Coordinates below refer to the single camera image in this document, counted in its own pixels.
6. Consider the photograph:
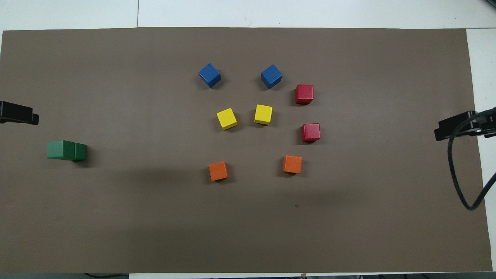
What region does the yellow wooden block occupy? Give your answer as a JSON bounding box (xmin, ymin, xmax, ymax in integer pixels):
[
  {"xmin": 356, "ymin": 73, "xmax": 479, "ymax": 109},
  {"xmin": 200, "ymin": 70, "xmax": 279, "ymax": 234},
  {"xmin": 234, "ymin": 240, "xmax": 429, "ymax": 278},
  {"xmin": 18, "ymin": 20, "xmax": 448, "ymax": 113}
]
[
  {"xmin": 216, "ymin": 108, "xmax": 238, "ymax": 130},
  {"xmin": 254, "ymin": 104, "xmax": 273, "ymax": 126}
]

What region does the red wooden block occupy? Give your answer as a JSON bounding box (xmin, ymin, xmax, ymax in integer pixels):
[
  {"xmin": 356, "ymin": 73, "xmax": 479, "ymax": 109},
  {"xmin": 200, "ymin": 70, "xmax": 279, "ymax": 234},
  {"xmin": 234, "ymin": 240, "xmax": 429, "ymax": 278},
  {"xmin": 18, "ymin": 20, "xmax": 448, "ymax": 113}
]
[
  {"xmin": 301, "ymin": 123, "xmax": 321, "ymax": 143},
  {"xmin": 295, "ymin": 84, "xmax": 314, "ymax": 105}
]

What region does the orange wooden block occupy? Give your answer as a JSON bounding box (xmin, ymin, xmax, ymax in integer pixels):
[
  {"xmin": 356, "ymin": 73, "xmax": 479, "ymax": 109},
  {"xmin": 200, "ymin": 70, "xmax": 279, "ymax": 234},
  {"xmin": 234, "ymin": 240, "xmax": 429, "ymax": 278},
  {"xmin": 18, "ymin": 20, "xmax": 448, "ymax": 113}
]
[
  {"xmin": 208, "ymin": 161, "xmax": 229, "ymax": 181},
  {"xmin": 282, "ymin": 155, "xmax": 303, "ymax": 174}
]

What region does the blue wooden block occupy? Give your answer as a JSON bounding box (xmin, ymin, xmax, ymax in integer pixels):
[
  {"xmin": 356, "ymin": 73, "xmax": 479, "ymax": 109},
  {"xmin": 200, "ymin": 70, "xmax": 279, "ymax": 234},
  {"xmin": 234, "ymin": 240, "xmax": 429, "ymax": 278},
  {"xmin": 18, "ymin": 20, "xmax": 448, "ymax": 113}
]
[
  {"xmin": 260, "ymin": 64, "xmax": 283, "ymax": 90},
  {"xmin": 198, "ymin": 63, "xmax": 222, "ymax": 88}
]

